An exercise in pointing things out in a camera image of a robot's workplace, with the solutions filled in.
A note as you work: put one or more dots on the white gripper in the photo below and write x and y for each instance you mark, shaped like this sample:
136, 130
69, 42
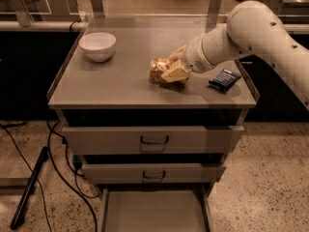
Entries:
194, 56

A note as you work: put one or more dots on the crushed orange can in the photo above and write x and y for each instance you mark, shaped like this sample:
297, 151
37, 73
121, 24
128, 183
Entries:
158, 67

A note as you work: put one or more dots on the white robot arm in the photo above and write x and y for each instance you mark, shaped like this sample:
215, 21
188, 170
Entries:
251, 29

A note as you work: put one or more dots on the grey top drawer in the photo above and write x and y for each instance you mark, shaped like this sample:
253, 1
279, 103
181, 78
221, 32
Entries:
152, 140

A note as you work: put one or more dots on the grey drawer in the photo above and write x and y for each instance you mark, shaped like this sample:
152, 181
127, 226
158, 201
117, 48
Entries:
155, 208
152, 140
153, 173

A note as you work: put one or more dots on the grey metal drawer cabinet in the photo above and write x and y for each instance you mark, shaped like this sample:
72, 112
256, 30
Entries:
120, 93

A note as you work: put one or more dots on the grey middle drawer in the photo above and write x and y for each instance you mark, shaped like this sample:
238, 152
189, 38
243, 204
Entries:
153, 173

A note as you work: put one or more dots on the grey bottom drawer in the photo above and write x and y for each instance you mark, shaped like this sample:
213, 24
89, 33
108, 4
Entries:
155, 208

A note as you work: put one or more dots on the dark blue snack packet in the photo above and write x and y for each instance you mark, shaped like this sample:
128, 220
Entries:
225, 80

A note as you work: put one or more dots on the white railing bar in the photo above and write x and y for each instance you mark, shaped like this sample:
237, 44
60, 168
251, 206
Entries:
63, 26

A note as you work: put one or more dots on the white ceramic bowl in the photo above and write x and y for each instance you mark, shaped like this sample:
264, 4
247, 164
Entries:
98, 47

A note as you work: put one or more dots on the black power strip bar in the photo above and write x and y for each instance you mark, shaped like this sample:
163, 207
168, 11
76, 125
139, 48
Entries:
18, 218

